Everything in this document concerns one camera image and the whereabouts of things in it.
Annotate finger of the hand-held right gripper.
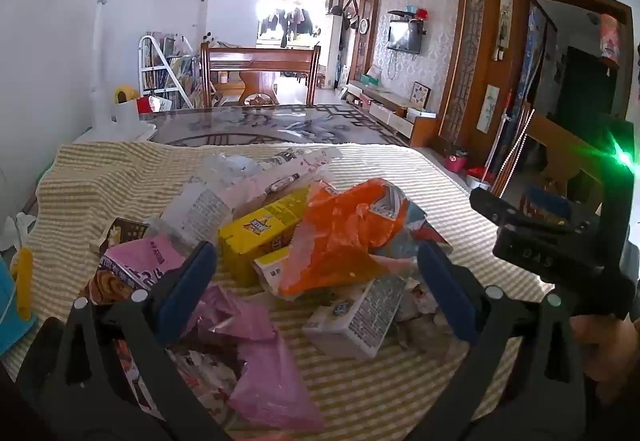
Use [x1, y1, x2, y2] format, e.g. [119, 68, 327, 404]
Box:
[470, 186, 576, 236]
[522, 184, 598, 228]

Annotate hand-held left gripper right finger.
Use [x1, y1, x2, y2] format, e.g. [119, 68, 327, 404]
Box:
[410, 238, 601, 441]

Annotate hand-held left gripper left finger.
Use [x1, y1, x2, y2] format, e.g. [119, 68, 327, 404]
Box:
[15, 240, 236, 441]

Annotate yellow carton box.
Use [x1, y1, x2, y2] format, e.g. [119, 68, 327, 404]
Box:
[218, 186, 313, 289]

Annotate small white carton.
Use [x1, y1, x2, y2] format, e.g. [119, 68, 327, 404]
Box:
[301, 273, 407, 361]

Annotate pink plastic wrapper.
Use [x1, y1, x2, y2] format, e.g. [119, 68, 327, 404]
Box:
[192, 283, 326, 432]

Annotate orange plastic snack bag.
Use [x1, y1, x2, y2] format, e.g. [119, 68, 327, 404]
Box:
[277, 177, 453, 299]

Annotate person's right hand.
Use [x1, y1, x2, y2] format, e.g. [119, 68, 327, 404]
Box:
[571, 312, 640, 403]

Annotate crumpled printed paper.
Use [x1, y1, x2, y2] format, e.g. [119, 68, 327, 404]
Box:
[395, 281, 471, 357]

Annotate red bucket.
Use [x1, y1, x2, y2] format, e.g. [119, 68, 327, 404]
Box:
[445, 148, 468, 174]

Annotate pink cookie snack bag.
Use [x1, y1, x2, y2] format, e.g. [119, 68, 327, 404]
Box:
[82, 233, 188, 307]

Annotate white mop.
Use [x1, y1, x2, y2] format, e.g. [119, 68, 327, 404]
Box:
[480, 94, 513, 184]

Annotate carved wooden chair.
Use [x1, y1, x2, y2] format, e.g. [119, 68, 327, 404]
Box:
[525, 111, 631, 202]

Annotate crushed clear plastic bottle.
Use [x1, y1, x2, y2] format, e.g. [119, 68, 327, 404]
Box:
[150, 151, 261, 247]

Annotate red white printed wrapper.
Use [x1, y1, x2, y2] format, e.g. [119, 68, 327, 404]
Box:
[115, 338, 241, 427]

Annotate brown wrapper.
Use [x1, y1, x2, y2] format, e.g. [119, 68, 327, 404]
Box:
[100, 217, 151, 252]

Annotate hanging scroll painting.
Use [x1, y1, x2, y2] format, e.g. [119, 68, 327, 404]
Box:
[477, 85, 501, 132]
[495, 0, 515, 62]

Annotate yellow striped tablecloth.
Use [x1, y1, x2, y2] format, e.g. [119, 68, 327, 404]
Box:
[0, 141, 556, 441]

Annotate low television cabinet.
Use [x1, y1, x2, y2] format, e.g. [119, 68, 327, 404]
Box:
[347, 78, 438, 147]

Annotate torn white pink wrapper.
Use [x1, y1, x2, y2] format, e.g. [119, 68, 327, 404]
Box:
[240, 145, 343, 197]

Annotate blue green box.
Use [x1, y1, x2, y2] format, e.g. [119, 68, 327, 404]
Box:
[0, 248, 38, 357]

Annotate red hanging ornament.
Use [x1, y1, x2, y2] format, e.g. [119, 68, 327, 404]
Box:
[600, 14, 621, 67]

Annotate white metal book rack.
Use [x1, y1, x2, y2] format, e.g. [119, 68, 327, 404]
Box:
[137, 35, 201, 109]

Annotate white standing air conditioner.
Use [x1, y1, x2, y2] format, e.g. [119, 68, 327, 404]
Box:
[327, 14, 346, 87]

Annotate white floor lamp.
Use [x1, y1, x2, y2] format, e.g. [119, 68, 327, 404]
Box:
[0, 0, 108, 142]

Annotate wooden dining chair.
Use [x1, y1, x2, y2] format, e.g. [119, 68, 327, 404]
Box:
[200, 44, 321, 109]

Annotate hanging clothes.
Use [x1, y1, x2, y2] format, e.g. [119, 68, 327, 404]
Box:
[257, 6, 321, 47]

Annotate patterned picture frame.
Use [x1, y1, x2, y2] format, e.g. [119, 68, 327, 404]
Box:
[411, 81, 432, 109]

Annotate blue wall poster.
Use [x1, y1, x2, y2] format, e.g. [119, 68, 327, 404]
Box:
[520, 4, 546, 107]

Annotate wall television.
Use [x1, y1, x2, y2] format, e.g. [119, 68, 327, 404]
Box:
[389, 20, 423, 54]

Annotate wall shelf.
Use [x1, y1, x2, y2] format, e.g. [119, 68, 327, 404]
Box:
[387, 6, 431, 22]

